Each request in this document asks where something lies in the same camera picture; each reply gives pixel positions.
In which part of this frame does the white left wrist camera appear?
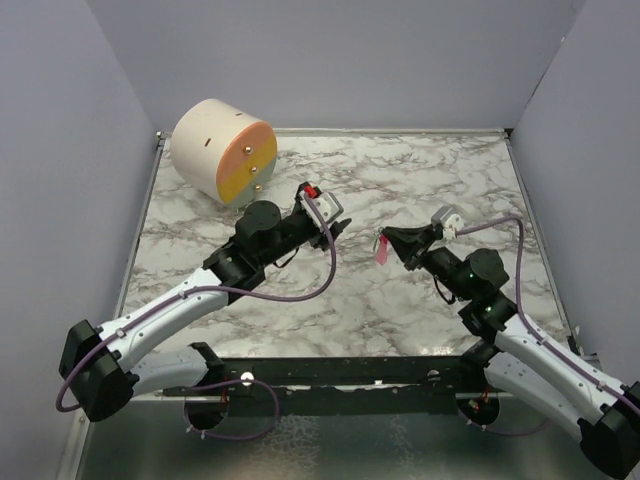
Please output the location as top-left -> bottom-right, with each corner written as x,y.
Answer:
298,182 -> 344,230

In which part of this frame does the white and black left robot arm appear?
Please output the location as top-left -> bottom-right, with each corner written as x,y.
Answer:
55,190 -> 348,421

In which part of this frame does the cream cylinder with coloured face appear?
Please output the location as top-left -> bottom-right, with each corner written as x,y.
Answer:
170,99 -> 278,209

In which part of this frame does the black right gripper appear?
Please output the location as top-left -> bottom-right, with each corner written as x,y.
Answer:
383,223 -> 473,301

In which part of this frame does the aluminium table frame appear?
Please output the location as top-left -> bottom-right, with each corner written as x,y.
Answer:
76,132 -> 614,479

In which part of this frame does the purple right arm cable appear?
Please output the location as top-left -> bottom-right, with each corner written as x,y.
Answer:
457,215 -> 640,436

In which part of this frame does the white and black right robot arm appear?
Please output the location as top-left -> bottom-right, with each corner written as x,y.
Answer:
380,225 -> 639,479

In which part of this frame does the pink strap keyring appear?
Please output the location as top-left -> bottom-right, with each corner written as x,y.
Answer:
373,230 -> 389,265

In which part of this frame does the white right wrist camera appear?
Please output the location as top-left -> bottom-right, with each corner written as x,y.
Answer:
431,206 -> 464,240

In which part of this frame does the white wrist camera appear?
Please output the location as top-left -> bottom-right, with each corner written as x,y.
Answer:
298,182 -> 344,230
431,206 -> 464,240

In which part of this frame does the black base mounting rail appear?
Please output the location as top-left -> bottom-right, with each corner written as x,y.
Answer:
163,342 -> 500,423

